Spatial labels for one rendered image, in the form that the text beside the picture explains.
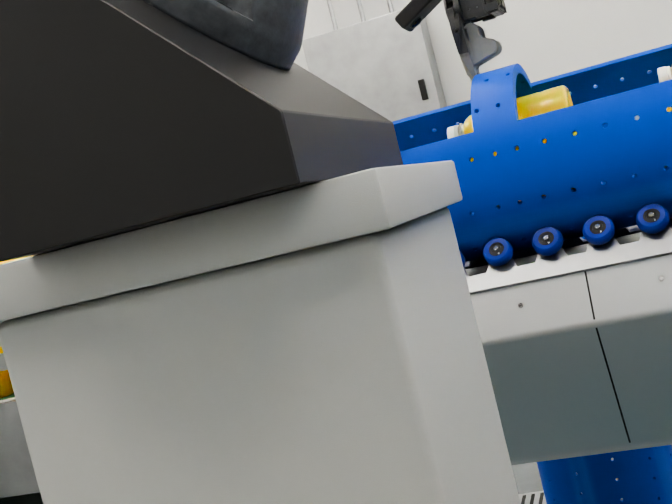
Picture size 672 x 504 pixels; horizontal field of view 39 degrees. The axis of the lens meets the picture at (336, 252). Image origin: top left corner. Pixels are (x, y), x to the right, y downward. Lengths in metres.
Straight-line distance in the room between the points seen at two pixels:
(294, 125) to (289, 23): 0.19
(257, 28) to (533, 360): 0.84
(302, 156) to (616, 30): 4.32
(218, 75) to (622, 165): 0.88
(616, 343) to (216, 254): 0.88
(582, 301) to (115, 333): 0.86
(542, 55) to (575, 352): 3.53
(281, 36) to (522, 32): 4.16
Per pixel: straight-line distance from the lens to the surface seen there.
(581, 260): 1.42
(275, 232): 0.61
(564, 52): 4.86
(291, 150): 0.56
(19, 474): 1.77
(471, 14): 1.53
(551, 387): 1.46
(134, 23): 0.61
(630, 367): 1.44
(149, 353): 0.67
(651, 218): 1.41
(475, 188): 1.40
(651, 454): 2.08
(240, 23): 0.73
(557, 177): 1.39
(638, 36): 4.86
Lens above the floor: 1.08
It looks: 2 degrees down
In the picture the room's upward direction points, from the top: 14 degrees counter-clockwise
